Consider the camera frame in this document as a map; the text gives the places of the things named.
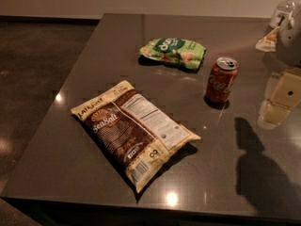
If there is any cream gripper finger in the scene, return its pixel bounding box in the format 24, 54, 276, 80
257, 67, 301, 129

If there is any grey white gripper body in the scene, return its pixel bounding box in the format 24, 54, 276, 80
276, 8, 301, 67

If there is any red coke can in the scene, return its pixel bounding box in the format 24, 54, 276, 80
205, 56, 239, 104

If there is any small yellow snack packet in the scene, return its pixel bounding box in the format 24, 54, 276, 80
255, 27, 279, 52

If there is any clear plastic water bottle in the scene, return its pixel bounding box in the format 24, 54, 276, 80
269, 0, 298, 28

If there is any green snack bag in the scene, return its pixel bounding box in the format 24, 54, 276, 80
139, 38, 206, 71

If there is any brown sea salt chip bag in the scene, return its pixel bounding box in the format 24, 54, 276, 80
71, 81, 200, 192

